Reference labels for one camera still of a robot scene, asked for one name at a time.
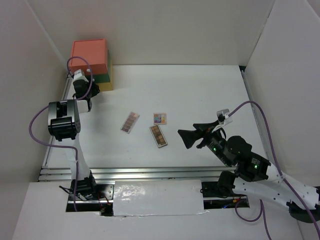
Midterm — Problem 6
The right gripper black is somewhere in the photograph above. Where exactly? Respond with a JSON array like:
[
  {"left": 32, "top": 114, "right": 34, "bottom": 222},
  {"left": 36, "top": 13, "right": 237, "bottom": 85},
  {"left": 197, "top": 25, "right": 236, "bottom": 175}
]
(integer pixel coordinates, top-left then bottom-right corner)
[{"left": 176, "top": 119, "right": 231, "bottom": 166}]

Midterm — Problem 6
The brown eyeshadow palette silver case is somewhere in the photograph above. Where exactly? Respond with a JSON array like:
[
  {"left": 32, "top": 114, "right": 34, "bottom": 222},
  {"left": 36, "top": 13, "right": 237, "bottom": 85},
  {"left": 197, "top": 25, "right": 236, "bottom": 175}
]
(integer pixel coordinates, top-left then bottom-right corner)
[{"left": 149, "top": 124, "right": 168, "bottom": 149}]

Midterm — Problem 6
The coral top drawer box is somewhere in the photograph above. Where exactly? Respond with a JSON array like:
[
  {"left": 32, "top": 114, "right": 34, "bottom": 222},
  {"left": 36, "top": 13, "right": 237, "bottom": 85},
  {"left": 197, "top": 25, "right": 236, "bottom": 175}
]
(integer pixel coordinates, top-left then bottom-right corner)
[{"left": 70, "top": 38, "right": 108, "bottom": 75}]

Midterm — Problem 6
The colourful square eyeshadow palette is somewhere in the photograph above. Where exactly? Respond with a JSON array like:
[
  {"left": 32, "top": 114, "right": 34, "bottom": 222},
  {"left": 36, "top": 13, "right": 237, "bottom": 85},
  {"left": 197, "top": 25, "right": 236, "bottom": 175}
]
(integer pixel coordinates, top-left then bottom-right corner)
[{"left": 153, "top": 113, "right": 167, "bottom": 125}]

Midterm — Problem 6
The long pink-brown eyeshadow palette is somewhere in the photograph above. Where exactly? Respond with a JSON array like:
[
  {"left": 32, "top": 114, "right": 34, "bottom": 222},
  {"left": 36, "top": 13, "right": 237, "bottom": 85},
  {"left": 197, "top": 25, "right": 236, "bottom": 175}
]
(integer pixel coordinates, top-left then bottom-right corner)
[{"left": 120, "top": 112, "right": 140, "bottom": 134}]

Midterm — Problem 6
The green drawer box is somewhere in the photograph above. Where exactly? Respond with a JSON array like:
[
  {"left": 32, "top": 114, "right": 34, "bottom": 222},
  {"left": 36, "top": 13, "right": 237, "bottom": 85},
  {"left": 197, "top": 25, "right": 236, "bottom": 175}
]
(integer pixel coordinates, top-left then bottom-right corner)
[{"left": 93, "top": 50, "right": 113, "bottom": 84}]

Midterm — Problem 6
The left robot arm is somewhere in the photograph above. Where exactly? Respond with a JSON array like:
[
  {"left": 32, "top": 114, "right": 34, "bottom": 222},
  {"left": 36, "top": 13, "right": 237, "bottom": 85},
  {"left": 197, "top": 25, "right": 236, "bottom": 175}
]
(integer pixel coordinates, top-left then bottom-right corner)
[{"left": 48, "top": 78, "right": 99, "bottom": 200}]

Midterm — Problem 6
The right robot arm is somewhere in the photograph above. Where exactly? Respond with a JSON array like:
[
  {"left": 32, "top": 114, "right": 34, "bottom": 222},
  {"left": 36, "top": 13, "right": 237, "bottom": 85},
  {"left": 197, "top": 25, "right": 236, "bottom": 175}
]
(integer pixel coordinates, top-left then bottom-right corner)
[{"left": 177, "top": 120, "right": 320, "bottom": 223}]

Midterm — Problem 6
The white foil-edged cover panel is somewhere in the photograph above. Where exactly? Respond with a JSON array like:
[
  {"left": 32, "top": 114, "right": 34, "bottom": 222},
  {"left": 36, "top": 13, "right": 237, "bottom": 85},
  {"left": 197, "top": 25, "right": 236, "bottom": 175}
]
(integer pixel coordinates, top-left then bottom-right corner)
[{"left": 113, "top": 179, "right": 205, "bottom": 217}]

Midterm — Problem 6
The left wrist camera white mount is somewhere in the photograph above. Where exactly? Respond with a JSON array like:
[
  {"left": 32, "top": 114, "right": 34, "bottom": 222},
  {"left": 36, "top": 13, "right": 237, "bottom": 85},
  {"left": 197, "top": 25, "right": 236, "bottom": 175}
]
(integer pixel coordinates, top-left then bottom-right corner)
[{"left": 71, "top": 69, "right": 91, "bottom": 83}]

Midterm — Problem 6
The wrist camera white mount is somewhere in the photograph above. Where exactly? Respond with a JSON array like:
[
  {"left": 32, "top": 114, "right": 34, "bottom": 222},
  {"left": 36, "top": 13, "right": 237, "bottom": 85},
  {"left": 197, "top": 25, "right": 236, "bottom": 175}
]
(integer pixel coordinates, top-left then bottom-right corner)
[
  {"left": 213, "top": 109, "right": 233, "bottom": 131},
  {"left": 71, "top": 69, "right": 91, "bottom": 83}
]

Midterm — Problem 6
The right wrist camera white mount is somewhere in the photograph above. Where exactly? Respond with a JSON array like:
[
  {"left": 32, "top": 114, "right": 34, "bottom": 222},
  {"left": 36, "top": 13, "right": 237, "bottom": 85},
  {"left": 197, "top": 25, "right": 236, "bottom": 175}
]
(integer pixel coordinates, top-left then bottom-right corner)
[{"left": 213, "top": 109, "right": 233, "bottom": 131}]

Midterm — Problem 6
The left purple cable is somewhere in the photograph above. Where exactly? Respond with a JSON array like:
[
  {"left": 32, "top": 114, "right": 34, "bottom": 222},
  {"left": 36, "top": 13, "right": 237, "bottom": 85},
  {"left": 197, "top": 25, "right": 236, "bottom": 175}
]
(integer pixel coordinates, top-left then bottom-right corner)
[{"left": 28, "top": 56, "right": 93, "bottom": 213}]

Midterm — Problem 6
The aluminium table rail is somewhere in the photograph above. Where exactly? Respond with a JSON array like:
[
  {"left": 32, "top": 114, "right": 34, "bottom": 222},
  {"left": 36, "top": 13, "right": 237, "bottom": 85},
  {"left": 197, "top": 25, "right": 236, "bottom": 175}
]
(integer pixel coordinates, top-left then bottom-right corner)
[{"left": 38, "top": 166, "right": 236, "bottom": 183}]

